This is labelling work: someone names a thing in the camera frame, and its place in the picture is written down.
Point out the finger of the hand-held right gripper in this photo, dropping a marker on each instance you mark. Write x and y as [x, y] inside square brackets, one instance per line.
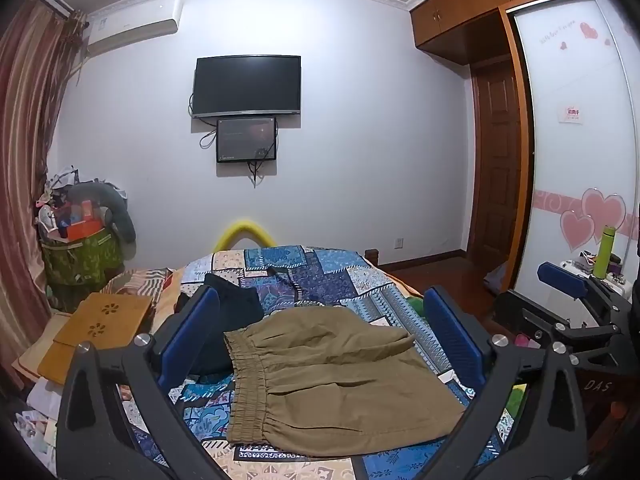
[562, 280]
[515, 312]

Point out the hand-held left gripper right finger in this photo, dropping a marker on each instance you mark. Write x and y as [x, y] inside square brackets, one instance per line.
[455, 335]

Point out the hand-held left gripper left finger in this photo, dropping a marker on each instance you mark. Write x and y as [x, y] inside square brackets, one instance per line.
[192, 330]

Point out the khaki pants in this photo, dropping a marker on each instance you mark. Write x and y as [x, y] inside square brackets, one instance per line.
[325, 385]

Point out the green bottle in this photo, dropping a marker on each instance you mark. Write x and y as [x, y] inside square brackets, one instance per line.
[604, 255]

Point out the dark navy garment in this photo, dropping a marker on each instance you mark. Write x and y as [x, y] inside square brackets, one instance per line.
[235, 305]

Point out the white bedside table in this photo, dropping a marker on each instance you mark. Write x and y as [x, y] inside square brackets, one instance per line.
[620, 286]

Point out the striped cloth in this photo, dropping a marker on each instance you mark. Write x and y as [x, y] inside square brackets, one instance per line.
[140, 280]

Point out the wooden lap desk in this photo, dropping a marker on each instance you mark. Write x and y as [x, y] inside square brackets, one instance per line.
[95, 330]

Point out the yellow foam arch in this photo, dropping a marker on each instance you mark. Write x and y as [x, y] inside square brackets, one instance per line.
[242, 225]

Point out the blue patchwork blanket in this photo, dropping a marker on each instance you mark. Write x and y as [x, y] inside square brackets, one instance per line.
[340, 280]

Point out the green storage bag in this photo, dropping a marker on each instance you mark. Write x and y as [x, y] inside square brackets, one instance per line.
[80, 265]

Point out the grey plush pillow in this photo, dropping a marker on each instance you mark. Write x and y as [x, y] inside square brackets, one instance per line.
[122, 220]

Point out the brown wooden door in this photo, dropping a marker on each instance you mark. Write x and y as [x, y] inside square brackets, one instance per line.
[495, 160]

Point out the orange box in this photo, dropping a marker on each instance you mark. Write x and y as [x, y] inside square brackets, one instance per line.
[85, 230]

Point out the pile of papers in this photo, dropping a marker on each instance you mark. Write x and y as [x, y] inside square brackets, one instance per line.
[37, 425]

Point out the small black monitor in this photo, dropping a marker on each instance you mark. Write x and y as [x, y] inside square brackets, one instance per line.
[245, 140]

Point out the striped pink curtain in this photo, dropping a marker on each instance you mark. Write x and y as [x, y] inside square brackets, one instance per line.
[25, 160]

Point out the wooden wardrobe with white doors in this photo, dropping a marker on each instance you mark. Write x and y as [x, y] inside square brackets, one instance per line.
[450, 10]

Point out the white air conditioner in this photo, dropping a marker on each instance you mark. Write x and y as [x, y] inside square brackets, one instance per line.
[135, 22]

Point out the white wall socket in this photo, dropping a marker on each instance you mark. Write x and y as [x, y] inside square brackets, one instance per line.
[398, 243]

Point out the dark wooden bed post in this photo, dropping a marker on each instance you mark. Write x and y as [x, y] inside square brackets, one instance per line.
[372, 256]

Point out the black wall television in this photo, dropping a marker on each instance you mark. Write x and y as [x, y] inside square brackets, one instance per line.
[247, 85]

